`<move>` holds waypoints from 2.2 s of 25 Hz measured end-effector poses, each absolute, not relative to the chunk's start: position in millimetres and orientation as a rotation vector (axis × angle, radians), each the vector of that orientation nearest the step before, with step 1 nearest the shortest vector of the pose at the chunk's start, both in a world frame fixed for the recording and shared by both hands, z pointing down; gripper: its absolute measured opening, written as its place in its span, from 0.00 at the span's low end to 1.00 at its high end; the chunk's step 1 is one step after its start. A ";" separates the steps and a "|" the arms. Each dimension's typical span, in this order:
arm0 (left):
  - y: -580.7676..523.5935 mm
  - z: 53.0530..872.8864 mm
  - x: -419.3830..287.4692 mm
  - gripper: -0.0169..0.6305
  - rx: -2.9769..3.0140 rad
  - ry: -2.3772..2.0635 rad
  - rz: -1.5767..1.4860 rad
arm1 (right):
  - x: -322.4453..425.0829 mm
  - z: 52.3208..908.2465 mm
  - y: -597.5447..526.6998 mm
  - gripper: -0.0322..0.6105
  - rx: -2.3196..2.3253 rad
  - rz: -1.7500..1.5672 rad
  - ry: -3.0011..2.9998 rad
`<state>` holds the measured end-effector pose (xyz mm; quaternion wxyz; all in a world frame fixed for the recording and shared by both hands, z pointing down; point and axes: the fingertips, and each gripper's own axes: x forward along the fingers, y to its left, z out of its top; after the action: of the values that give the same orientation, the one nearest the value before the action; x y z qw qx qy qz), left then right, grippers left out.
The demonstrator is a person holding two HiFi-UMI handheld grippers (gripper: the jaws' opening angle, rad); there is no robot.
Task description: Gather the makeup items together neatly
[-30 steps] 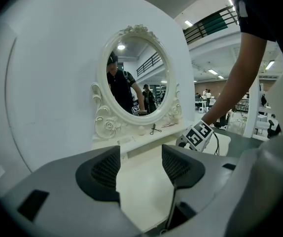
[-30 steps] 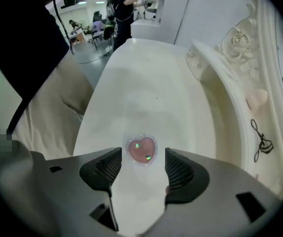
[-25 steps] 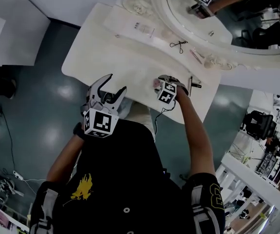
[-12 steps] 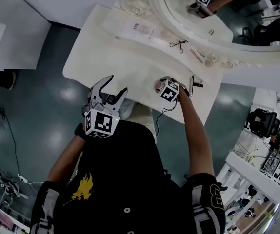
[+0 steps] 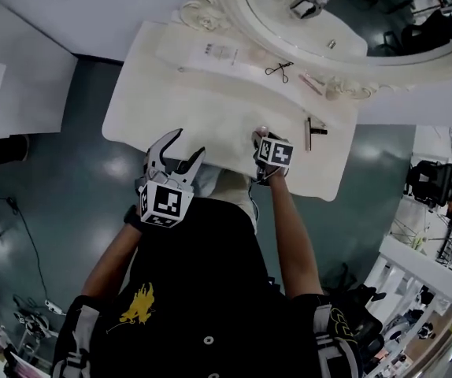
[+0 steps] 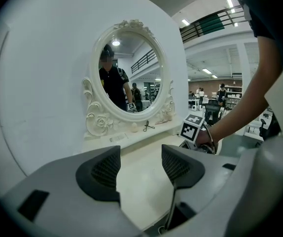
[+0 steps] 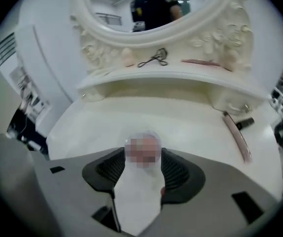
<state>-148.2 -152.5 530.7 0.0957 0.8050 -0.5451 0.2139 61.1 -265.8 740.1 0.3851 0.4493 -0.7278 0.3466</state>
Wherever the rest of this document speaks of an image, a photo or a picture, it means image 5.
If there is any person's left forearm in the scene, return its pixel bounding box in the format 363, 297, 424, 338
80, 220, 145, 302

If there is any white product box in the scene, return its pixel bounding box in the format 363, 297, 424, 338
155, 26, 247, 70

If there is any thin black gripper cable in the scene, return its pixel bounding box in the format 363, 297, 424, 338
246, 177, 259, 228

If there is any white office desk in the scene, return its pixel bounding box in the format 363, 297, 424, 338
410, 125, 452, 165

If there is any black wrist strap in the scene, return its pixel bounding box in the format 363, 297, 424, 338
123, 204, 145, 232

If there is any white baluster railing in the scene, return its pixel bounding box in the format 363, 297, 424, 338
377, 234, 452, 322

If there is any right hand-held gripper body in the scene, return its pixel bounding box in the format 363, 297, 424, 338
253, 131, 295, 187

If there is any black eyelash curler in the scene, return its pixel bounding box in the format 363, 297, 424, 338
265, 60, 295, 85

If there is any person's black shirt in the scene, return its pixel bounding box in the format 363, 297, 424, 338
51, 198, 372, 378

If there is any white vanity table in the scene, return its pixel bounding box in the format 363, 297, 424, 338
101, 20, 369, 203

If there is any pink pen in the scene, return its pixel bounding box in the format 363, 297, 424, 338
298, 73, 324, 95

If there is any black floor cable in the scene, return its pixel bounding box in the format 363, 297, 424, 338
5, 196, 52, 305

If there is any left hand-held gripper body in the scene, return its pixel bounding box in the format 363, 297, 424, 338
135, 165, 195, 232

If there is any toppled black office chair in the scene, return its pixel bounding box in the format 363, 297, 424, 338
322, 264, 387, 356

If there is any person's right forearm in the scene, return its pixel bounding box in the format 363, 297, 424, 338
267, 173, 324, 302

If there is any grey backpack strap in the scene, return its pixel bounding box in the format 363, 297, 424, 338
62, 304, 101, 378
312, 304, 363, 378

